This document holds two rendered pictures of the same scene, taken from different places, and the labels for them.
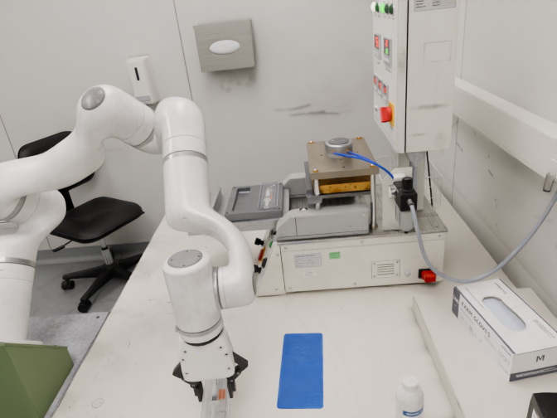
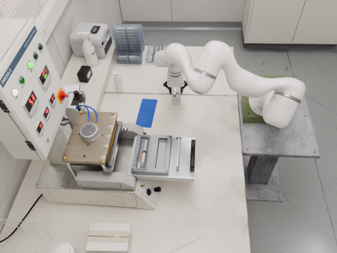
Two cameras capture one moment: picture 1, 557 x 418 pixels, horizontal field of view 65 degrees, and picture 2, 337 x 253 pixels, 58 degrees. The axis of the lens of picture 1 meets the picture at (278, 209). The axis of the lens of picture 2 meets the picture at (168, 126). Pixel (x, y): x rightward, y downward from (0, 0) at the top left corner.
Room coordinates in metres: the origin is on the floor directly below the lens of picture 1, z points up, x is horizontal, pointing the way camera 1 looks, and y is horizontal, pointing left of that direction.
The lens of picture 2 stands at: (1.98, 0.20, 2.14)
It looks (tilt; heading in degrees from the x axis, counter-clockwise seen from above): 52 degrees down; 184
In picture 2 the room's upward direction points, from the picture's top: 4 degrees counter-clockwise
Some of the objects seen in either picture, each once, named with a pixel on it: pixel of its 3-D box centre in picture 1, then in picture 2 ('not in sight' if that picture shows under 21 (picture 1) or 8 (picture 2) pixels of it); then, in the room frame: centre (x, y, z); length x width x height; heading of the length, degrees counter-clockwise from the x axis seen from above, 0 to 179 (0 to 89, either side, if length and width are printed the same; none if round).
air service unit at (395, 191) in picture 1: (401, 201); (79, 105); (0.97, -0.30, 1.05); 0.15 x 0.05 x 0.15; 176
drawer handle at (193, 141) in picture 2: not in sight; (192, 154); (1.24, 0.25, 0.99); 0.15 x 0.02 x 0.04; 176
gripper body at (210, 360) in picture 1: (205, 348); (175, 78); (0.66, 0.17, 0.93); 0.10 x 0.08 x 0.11; 90
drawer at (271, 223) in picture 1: (240, 206); (162, 155); (1.23, 0.11, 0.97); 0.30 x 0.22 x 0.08; 86
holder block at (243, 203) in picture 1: (255, 201); (152, 153); (1.22, 0.07, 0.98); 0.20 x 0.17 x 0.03; 176
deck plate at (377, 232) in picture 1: (352, 209); (93, 157); (1.20, -0.23, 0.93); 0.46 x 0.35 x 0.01; 86
